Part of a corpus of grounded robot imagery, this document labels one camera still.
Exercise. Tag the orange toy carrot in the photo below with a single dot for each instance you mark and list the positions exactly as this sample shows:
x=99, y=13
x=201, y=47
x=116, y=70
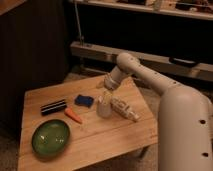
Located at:
x=73, y=115

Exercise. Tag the blue sponge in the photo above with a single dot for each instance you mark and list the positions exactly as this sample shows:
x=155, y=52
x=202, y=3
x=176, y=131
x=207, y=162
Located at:
x=84, y=100

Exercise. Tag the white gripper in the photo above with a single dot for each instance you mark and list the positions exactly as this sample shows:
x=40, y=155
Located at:
x=111, y=82

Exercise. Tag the wooden table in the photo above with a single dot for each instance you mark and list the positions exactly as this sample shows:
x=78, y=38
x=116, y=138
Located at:
x=93, y=140

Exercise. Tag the long metal shelf rail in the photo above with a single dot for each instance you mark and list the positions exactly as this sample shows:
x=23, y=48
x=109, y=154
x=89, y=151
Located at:
x=201, y=71

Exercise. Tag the black striped box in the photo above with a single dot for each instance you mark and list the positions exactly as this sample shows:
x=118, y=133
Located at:
x=53, y=107

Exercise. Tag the metal pole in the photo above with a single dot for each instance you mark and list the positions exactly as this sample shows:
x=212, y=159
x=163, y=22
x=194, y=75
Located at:
x=81, y=40

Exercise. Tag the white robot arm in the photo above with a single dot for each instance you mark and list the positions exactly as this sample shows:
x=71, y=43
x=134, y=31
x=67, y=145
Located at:
x=184, y=139

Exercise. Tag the upper shelf board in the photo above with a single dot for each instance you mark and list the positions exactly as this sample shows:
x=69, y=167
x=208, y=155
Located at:
x=157, y=9

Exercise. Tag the white toy ship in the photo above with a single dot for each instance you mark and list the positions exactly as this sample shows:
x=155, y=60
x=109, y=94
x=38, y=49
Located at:
x=124, y=109

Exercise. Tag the white cup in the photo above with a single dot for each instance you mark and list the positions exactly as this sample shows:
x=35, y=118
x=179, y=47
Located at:
x=103, y=107

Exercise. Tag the black handle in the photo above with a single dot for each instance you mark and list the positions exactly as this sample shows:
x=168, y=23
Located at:
x=184, y=63

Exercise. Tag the green ceramic bowl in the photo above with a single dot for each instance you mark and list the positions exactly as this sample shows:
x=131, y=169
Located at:
x=50, y=138

